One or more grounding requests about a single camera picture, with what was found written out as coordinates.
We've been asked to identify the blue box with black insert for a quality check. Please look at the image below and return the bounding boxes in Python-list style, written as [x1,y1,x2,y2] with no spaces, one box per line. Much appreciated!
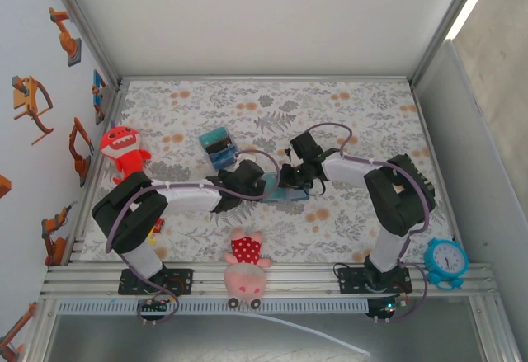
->
[197,127,241,171]

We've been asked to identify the blue card holder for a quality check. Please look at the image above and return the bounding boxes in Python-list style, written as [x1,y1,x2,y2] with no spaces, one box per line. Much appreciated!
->
[260,172,310,203]

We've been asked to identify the blue logo credit card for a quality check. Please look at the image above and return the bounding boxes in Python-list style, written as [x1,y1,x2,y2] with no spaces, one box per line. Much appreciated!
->
[210,148,240,169]

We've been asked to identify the dark VIP credit card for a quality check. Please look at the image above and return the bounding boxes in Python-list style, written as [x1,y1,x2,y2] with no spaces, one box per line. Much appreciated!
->
[205,139,235,155]

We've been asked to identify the teal credit card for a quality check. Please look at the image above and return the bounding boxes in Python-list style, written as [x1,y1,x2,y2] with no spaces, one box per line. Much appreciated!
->
[199,128,229,147]

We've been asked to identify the floral table mat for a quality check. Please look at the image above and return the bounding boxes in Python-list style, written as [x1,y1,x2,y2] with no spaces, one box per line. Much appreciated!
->
[82,79,459,264]

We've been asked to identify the red yellow toy car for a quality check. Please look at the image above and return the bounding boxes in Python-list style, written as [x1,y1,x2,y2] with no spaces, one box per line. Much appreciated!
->
[148,218,167,244]

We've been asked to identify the pink pig plush toy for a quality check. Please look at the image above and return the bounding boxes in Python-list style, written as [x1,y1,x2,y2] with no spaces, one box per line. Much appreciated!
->
[224,228,273,310]

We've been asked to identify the red shark plush toy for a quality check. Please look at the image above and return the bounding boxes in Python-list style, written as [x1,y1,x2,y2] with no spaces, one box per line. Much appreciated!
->
[100,126,152,186]

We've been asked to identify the blue alarm clock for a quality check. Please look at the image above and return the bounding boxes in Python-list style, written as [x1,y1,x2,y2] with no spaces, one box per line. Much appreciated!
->
[423,237,470,292]

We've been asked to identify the thin white plastic strip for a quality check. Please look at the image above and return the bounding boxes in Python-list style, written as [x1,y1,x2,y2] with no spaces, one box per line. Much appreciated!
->
[243,312,372,357]

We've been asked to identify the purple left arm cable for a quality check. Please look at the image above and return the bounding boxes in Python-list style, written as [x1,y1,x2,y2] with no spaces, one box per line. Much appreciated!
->
[105,150,282,327]

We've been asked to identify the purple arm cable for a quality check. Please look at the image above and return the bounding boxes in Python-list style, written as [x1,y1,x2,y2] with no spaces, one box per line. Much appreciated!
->
[105,150,282,327]
[304,122,431,325]

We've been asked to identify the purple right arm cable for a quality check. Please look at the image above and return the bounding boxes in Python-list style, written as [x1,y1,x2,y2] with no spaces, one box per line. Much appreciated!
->
[304,122,431,325]

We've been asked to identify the aluminium back rail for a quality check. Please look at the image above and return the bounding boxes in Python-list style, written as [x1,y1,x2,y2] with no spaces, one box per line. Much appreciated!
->
[118,74,414,86]

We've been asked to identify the aluminium front rail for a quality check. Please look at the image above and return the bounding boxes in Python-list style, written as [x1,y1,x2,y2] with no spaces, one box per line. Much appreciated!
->
[39,261,498,299]

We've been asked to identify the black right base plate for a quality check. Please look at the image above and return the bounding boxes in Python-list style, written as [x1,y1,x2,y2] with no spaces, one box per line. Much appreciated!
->
[337,266,413,295]

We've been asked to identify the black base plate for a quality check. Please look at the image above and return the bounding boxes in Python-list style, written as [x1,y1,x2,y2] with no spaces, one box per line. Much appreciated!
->
[337,266,413,295]
[118,268,194,296]

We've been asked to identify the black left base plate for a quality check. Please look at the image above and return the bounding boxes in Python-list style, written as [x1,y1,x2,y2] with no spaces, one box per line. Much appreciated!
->
[118,268,194,296]

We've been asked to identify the white slotted cable duct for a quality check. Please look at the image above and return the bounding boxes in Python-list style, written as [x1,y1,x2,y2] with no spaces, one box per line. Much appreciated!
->
[57,298,370,317]

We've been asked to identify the aluminium side rail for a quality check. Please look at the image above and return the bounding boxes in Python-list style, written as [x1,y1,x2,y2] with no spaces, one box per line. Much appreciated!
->
[68,83,129,264]

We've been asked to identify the blue orange wall sticker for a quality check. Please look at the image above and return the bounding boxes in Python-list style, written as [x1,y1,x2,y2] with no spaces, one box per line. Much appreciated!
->
[91,69,107,126]

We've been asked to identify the aluminium frame post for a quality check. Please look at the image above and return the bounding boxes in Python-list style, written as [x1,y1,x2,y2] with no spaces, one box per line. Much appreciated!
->
[409,0,491,89]
[40,0,125,91]

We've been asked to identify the orange gripper wall sticker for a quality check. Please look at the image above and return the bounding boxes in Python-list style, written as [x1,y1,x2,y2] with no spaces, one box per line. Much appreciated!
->
[11,75,54,147]

